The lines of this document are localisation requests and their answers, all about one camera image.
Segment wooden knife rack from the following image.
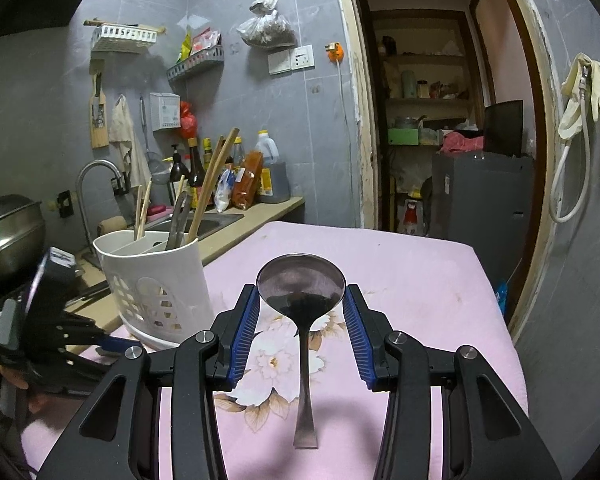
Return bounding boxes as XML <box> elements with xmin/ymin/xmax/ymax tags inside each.
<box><xmin>89</xmin><ymin>59</ymin><xmax>110</xmax><ymax>150</ymax></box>

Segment red plastic bag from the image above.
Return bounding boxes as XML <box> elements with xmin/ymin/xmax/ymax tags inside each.
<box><xmin>179</xmin><ymin>101</ymin><xmax>200</xmax><ymax>141</ymax></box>

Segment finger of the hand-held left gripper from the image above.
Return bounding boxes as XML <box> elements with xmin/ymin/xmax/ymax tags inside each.
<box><xmin>61</xmin><ymin>319</ymin><xmax>141</xmax><ymax>357</ymax></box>
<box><xmin>34</xmin><ymin>354</ymin><xmax>113</xmax><ymax>392</ymax></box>

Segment white wall box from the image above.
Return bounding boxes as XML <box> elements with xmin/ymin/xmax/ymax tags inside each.
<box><xmin>148</xmin><ymin>92</ymin><xmax>182</xmax><ymax>132</ymax></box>

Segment dark bottle white label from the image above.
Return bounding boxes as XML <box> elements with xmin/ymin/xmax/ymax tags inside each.
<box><xmin>168</xmin><ymin>144</ymin><xmax>191</xmax><ymax>207</ymax></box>

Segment wooden chopstick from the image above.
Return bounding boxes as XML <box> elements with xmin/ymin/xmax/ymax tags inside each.
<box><xmin>196</xmin><ymin>127</ymin><xmax>242</xmax><ymax>235</ymax></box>
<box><xmin>133</xmin><ymin>186</ymin><xmax>145</xmax><ymax>241</ymax></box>
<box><xmin>187</xmin><ymin>134</ymin><xmax>227</xmax><ymax>242</ymax></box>
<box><xmin>140</xmin><ymin>179</ymin><xmax>154</xmax><ymax>237</ymax></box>

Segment red seasoning packet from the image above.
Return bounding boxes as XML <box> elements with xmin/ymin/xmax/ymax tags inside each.
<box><xmin>190</xmin><ymin>28</ymin><xmax>221</xmax><ymax>57</ymax></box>

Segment wooden stick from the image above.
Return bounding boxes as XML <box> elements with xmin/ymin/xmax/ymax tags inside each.
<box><xmin>83</xmin><ymin>18</ymin><xmax>167</xmax><ymax>37</ymax></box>

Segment steel tongs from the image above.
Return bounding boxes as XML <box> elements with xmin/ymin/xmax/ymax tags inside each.
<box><xmin>165</xmin><ymin>190</ymin><xmax>194</xmax><ymax>252</ymax></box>

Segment grey wall shelf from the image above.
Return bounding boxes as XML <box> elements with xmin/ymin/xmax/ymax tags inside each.
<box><xmin>166</xmin><ymin>45</ymin><xmax>225</xmax><ymax>82</ymax></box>

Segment hanging beige cloth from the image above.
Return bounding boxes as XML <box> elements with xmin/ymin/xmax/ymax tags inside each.
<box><xmin>108</xmin><ymin>94</ymin><xmax>152</xmax><ymax>187</ymax></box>

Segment steel faucet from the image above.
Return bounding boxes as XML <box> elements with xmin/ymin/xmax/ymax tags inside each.
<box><xmin>75</xmin><ymin>159</ymin><xmax>131</xmax><ymax>257</ymax></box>

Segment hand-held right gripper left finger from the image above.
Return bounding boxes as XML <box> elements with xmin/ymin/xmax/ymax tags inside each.
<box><xmin>37</xmin><ymin>282</ymin><xmax>262</xmax><ymax>480</ymax></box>

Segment pink floral cloth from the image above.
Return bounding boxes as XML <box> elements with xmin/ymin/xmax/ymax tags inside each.
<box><xmin>20</xmin><ymin>220</ymin><xmax>529</xmax><ymax>480</ymax></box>

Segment white hose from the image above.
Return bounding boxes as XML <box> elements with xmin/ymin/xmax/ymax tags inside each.
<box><xmin>548</xmin><ymin>74</ymin><xmax>592</xmax><ymax>225</ymax></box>

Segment black monitor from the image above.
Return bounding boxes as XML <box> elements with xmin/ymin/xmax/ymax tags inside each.
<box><xmin>482</xmin><ymin>99</ymin><xmax>525</xmax><ymax>157</ymax></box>

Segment hanging clear bag dried goods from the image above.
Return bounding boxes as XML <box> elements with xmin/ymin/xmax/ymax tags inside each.
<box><xmin>236</xmin><ymin>0</ymin><xmax>297</xmax><ymax>51</ymax></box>

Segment plain steel spoon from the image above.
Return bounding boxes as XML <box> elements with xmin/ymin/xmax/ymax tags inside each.
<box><xmin>256</xmin><ymin>253</ymin><xmax>345</xmax><ymax>450</ymax></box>

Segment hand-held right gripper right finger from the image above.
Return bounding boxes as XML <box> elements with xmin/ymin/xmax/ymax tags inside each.
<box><xmin>342</xmin><ymin>284</ymin><xmax>563</xmax><ymax>480</ymax></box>

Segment black wall plug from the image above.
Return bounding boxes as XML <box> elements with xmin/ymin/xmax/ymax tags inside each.
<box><xmin>54</xmin><ymin>189</ymin><xmax>76</xmax><ymax>219</ymax></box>

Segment wooden storage shelf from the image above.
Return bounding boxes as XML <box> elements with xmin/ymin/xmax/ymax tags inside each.
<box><xmin>357</xmin><ymin>0</ymin><xmax>482</xmax><ymax>232</ymax></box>

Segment orange packet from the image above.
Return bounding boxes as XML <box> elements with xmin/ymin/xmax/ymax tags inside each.
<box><xmin>231</xmin><ymin>151</ymin><xmax>265</xmax><ymax>210</ymax></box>

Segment grey cabinet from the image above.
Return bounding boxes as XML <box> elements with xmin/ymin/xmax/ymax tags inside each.
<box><xmin>431</xmin><ymin>152</ymin><xmax>537</xmax><ymax>282</ymax></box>

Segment white plastic utensil holder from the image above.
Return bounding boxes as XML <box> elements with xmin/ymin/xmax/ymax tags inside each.
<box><xmin>92</xmin><ymin>230</ymin><xmax>214</xmax><ymax>352</ymax></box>

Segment hanging metal strainer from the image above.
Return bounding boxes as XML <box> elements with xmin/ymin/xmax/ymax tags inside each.
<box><xmin>139</xmin><ymin>95</ymin><xmax>167</xmax><ymax>184</ymax></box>

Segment steel sink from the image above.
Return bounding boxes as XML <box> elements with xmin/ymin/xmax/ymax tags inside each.
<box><xmin>144</xmin><ymin>212</ymin><xmax>245</xmax><ymax>242</ymax></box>

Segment crumpled pink cloth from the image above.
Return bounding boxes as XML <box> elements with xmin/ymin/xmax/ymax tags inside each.
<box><xmin>438</xmin><ymin>132</ymin><xmax>485</xmax><ymax>156</ymax></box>

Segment dark soy sauce bottle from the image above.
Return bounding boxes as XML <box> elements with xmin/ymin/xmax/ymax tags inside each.
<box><xmin>187</xmin><ymin>137</ymin><xmax>207</xmax><ymax>212</ymax></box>

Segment white wall socket panel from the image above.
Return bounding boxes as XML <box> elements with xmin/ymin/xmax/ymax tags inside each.
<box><xmin>267</xmin><ymin>44</ymin><xmax>315</xmax><ymax>75</ymax></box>

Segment white wall basket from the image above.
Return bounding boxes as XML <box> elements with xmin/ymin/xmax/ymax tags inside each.
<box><xmin>90</xmin><ymin>24</ymin><xmax>159</xmax><ymax>55</ymax></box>

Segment white power cable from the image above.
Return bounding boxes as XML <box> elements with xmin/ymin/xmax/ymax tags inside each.
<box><xmin>337</xmin><ymin>62</ymin><xmax>362</xmax><ymax>232</ymax></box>

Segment large oil jug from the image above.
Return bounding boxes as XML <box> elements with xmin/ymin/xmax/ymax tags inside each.
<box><xmin>253</xmin><ymin>129</ymin><xmax>287</xmax><ymax>205</ymax></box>

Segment steel pot with lid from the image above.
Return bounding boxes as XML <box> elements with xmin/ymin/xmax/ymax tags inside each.
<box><xmin>0</xmin><ymin>190</ymin><xmax>47</xmax><ymax>287</ymax></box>

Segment red printed bag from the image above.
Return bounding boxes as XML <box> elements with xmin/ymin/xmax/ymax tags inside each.
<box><xmin>403</xmin><ymin>198</ymin><xmax>424</xmax><ymax>234</ymax></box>

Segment white blue packet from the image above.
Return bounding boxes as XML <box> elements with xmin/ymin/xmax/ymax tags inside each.
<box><xmin>213</xmin><ymin>167</ymin><xmax>239</xmax><ymax>214</ymax></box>

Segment green box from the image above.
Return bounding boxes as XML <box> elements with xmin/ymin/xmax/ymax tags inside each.
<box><xmin>387</xmin><ymin>128</ymin><xmax>421</xmax><ymax>146</ymax></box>

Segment wooden door frame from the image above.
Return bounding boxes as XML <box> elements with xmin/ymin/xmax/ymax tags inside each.
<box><xmin>329</xmin><ymin>0</ymin><xmax>564</xmax><ymax>342</ymax></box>

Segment person's left hand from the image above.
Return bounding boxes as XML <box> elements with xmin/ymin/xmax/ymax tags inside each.
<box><xmin>0</xmin><ymin>339</ymin><xmax>82</xmax><ymax>429</ymax></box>

